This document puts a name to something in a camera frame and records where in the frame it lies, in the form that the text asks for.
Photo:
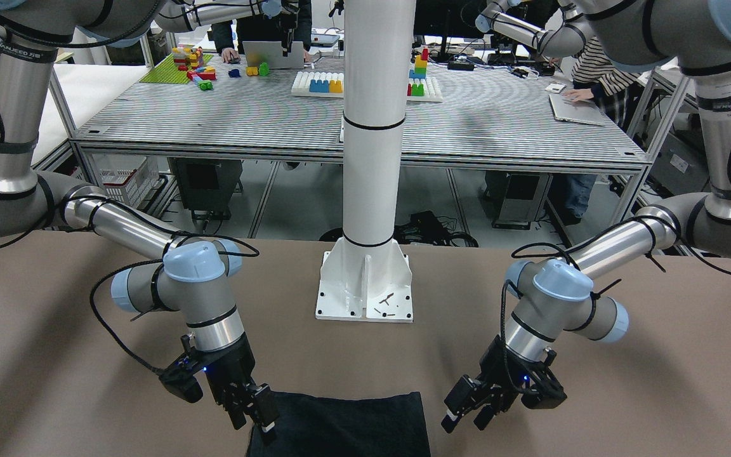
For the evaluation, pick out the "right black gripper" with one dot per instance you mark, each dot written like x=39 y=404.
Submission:
x=231 y=368

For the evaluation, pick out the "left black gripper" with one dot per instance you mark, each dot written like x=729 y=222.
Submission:
x=500 y=376

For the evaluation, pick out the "black graphic t-shirt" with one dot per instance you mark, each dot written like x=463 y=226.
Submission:
x=323 y=426

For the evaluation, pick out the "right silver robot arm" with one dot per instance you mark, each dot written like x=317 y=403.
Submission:
x=182 y=271

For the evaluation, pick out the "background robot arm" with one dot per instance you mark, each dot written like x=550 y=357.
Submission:
x=569 y=40

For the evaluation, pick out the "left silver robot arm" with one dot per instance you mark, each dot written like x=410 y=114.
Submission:
x=556 y=295

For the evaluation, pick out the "white central robot column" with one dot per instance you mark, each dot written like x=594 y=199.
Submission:
x=366 y=276

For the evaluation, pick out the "grey control box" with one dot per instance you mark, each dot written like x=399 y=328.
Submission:
x=515 y=199
x=206 y=185

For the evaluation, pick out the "white plastic basket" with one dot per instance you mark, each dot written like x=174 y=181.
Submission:
x=127 y=177

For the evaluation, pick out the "striped aluminium work table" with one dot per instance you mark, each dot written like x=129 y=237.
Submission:
x=488 y=119

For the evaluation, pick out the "silver laptop on table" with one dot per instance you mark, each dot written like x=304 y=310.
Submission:
x=581 y=112

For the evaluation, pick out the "white block tray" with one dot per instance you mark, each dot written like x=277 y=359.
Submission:
x=331 y=85

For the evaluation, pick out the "green lego baseplate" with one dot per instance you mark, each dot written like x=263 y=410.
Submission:
x=168 y=72

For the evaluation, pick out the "person in striped shirt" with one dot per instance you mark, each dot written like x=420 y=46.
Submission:
x=595 y=78

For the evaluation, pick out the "open grey laptop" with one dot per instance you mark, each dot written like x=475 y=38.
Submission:
x=272 y=53

